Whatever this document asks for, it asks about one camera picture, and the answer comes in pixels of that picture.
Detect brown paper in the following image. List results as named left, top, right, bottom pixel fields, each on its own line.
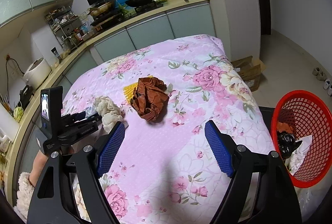
left=130, top=77, right=169, bottom=121

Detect red plastic mesh basket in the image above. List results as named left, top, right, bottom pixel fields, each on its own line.
left=270, top=90, right=331, bottom=188

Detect pink floral table cloth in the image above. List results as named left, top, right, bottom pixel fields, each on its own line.
left=62, top=35, right=273, bottom=223

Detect lower kitchen cabinets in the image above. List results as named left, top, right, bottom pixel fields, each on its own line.
left=3, top=0, right=216, bottom=203

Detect cardboard box on floor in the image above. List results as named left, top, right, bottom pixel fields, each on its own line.
left=231, top=56, right=266, bottom=92

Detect gas stove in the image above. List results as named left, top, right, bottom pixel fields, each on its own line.
left=92, top=1, right=164, bottom=27

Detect metal spice rack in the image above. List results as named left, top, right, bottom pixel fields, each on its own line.
left=44, top=6, right=83, bottom=51

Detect fluffy white left sleeve forearm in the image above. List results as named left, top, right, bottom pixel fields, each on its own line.
left=13, top=150, right=48, bottom=223

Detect beige tissue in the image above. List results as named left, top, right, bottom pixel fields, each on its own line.
left=93, top=96, right=128, bottom=133

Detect beige slippers on floor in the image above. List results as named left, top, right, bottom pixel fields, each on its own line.
left=312, top=67, right=327, bottom=81

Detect white rice cooker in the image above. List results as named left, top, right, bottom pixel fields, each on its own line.
left=23, top=58, right=51, bottom=90

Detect white shoes on floor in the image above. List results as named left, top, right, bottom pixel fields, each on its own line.
left=323, top=78, right=332, bottom=97

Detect golden pan on stove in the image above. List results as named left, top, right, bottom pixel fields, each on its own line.
left=88, top=2, right=115, bottom=17

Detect white paper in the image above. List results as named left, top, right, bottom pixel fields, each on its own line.
left=288, top=135, right=312, bottom=176

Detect person's left hand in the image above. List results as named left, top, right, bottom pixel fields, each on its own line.
left=61, top=142, right=77, bottom=156

